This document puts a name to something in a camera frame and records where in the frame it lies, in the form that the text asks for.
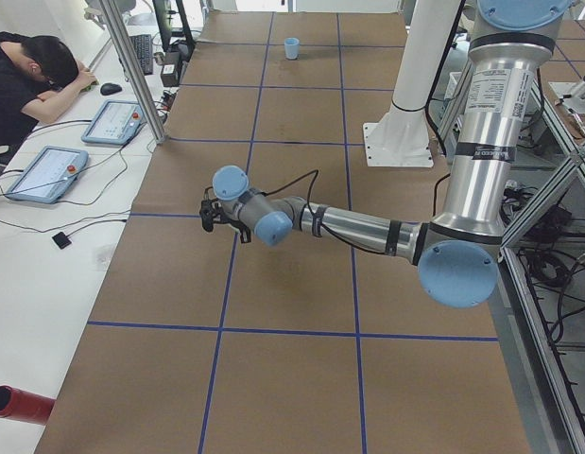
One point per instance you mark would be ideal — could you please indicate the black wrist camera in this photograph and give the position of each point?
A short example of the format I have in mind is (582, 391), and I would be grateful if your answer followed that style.
(209, 211)

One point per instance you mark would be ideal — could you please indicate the black mini computer box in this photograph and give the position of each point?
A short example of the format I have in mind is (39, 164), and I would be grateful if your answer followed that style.
(171, 69)

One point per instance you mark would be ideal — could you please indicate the black keyboard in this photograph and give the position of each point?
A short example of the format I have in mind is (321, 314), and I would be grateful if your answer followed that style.
(143, 48)

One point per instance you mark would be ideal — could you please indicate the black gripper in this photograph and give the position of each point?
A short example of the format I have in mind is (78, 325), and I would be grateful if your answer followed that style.
(233, 223)

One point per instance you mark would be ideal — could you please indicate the near blue teach pendant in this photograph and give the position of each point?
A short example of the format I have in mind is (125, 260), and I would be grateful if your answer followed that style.
(49, 175)

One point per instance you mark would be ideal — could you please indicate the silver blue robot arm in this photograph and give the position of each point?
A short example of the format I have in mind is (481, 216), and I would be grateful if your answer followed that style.
(456, 250)

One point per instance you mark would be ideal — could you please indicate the person in black shirt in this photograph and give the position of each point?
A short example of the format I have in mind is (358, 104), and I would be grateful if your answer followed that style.
(40, 79)

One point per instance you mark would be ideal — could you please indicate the light blue plastic cup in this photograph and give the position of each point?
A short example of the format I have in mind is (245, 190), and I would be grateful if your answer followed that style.
(291, 48)

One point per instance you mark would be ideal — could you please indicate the blue teach pendant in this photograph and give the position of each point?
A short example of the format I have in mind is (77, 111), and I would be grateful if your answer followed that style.
(49, 175)
(115, 123)

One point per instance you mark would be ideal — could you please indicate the far blue teach pendant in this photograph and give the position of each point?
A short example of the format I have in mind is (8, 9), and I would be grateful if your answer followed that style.
(115, 123)

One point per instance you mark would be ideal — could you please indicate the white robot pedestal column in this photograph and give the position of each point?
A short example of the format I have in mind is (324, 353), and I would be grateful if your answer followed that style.
(401, 138)

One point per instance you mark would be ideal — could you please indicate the small black square device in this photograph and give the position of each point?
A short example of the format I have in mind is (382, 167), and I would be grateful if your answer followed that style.
(62, 240)

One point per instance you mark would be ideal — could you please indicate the aluminium frame post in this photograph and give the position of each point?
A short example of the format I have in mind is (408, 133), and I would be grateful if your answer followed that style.
(132, 68)

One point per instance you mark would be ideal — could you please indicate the red cylinder bottle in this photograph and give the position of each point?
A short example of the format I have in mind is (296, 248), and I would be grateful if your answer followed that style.
(24, 406)

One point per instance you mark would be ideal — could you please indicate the black computer mouse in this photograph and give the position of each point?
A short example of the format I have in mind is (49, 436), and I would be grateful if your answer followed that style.
(108, 89)

